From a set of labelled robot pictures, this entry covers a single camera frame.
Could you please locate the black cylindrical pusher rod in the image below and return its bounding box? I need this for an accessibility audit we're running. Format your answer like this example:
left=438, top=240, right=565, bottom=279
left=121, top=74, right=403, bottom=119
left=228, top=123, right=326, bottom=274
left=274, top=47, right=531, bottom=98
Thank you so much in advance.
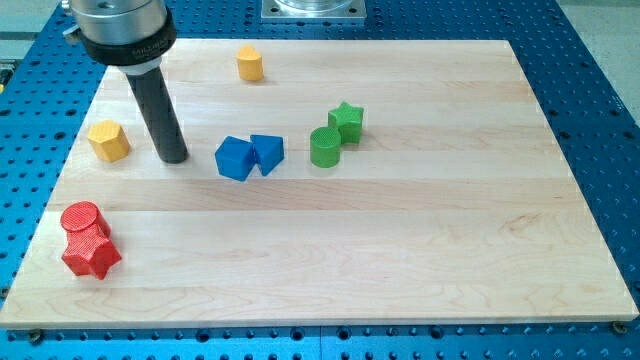
left=127, top=67, right=188, bottom=164

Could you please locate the yellow hexagon block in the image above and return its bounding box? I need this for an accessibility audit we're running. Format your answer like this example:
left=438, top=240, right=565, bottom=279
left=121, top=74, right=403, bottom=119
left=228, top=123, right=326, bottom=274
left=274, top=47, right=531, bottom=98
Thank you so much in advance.
left=88, top=120, right=131, bottom=163

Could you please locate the yellow heart block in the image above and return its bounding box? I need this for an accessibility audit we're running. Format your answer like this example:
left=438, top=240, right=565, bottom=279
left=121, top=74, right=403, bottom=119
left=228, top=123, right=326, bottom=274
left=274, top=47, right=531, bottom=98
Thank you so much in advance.
left=236, top=45, right=264, bottom=81

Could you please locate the blue cube block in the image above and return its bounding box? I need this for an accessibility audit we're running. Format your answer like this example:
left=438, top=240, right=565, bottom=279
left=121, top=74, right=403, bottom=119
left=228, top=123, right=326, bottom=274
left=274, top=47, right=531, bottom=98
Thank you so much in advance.
left=215, top=136, right=256, bottom=181

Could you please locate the blue triangle block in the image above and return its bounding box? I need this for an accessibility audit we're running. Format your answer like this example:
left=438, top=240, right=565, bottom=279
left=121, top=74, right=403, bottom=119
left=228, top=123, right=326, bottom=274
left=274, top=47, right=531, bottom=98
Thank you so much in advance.
left=250, top=134, right=284, bottom=176

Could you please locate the red cylinder block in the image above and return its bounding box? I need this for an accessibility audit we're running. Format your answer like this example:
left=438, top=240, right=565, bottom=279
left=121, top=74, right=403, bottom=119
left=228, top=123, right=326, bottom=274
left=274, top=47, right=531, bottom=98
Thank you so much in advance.
left=60, top=201, right=111, bottom=237

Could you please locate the red star block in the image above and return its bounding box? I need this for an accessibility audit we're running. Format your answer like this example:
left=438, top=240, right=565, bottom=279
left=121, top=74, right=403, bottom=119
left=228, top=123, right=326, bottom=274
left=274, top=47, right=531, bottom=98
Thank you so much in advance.
left=62, top=225, right=122, bottom=280

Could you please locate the blue perforated metal table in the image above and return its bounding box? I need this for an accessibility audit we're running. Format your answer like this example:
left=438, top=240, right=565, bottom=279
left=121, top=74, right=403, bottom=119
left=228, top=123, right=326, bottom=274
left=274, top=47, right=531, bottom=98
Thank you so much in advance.
left=1, top=0, right=639, bottom=359

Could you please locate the green cylinder block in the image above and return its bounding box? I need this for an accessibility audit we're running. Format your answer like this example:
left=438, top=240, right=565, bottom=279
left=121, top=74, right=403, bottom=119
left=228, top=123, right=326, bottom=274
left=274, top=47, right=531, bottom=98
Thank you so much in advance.
left=310, top=127, right=341, bottom=168

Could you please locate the green star block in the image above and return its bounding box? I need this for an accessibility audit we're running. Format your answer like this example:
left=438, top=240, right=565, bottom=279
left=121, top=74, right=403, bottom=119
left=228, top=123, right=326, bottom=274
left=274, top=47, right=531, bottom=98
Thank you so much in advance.
left=328, top=102, right=364, bottom=143

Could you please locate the light wooden board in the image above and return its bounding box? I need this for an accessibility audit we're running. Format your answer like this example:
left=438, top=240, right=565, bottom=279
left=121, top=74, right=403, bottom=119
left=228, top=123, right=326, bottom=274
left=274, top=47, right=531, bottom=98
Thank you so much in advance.
left=1, top=39, right=638, bottom=329

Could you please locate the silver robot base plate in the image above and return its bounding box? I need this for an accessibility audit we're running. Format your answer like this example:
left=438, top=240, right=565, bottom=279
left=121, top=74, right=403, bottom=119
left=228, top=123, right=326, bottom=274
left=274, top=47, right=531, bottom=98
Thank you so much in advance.
left=261, top=0, right=367, bottom=21

